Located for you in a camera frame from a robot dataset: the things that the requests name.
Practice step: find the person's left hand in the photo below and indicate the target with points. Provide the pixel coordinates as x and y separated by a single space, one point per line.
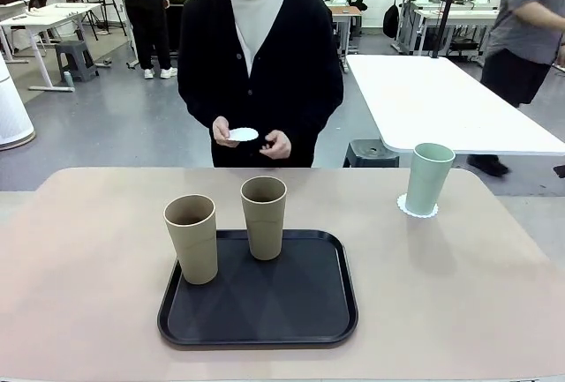
278 146

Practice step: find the person's right hand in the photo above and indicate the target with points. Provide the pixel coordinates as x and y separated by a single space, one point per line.
222 130

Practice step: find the white scalloped paper coaster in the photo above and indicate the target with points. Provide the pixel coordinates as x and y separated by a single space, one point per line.
243 134
404 211

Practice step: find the tan cup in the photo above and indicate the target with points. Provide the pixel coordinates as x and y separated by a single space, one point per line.
265 232
194 249

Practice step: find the pale green cup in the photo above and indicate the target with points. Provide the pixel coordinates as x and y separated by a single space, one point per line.
428 179

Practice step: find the person's right forearm black sleeve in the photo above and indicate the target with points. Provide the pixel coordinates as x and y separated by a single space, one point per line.
196 110

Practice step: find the person's left forearm black sleeve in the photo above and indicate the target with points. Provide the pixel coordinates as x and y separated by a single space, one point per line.
318 113

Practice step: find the person in black cardigan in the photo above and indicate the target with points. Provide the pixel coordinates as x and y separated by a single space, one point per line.
265 69

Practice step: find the person in grey hoodie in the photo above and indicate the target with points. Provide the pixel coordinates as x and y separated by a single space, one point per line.
143 11

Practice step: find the large white table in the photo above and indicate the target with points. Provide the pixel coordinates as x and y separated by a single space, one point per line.
419 99

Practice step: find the small brown-topped desk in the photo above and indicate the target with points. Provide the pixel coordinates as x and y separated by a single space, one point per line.
351 10

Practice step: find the small bottle on floor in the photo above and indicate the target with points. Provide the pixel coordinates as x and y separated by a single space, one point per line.
68 78

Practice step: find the grey plastic stool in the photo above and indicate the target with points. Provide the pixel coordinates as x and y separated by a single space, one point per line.
75 60

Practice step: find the black plastic tray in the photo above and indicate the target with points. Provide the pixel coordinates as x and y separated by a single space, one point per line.
265 311

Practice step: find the black backpack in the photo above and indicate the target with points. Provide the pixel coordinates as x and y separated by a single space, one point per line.
391 20

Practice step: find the white desk with metal legs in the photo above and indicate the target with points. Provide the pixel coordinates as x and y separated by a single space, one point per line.
48 13

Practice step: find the white cylindrical air purifier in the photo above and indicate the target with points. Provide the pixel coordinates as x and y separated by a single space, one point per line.
13 108

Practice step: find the black vertical stand pole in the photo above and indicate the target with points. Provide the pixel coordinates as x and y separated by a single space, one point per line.
448 7

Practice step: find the long white lab desk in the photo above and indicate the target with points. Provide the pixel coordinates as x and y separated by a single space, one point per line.
463 15

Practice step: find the person in grey shirt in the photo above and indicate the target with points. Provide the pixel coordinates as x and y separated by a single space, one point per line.
525 20

